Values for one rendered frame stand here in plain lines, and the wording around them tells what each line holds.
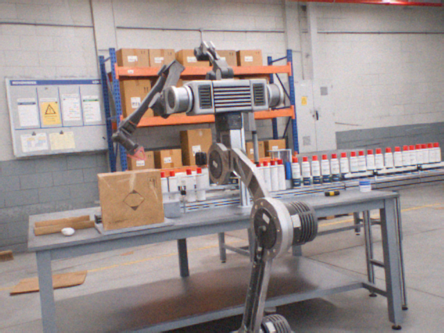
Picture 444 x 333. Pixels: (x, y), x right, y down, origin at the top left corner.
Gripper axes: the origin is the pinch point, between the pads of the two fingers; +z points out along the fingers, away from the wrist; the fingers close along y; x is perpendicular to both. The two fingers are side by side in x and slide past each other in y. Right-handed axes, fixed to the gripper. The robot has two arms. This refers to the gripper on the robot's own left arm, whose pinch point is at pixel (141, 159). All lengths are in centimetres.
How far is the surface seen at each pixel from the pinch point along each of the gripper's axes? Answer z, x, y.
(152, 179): 3.6, 11.8, -33.7
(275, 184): 74, -51, -3
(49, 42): -100, -133, 437
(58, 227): -5, 57, 4
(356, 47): 240, -545, 427
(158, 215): 18.7, 22.7, -33.6
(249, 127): 30, -57, -16
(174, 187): 27.5, -3.7, 5.7
